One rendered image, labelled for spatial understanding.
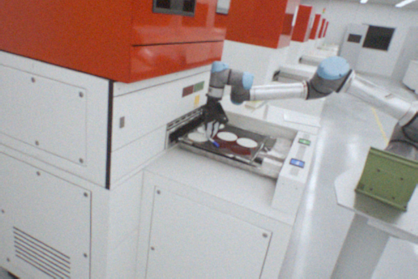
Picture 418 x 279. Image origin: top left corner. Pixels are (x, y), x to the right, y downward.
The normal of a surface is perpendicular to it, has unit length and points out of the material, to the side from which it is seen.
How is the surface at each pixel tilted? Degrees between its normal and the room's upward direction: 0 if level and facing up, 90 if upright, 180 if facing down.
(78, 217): 90
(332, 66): 42
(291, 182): 90
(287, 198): 90
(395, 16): 90
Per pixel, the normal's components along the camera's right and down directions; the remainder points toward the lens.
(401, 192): -0.59, 0.20
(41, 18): -0.40, 0.27
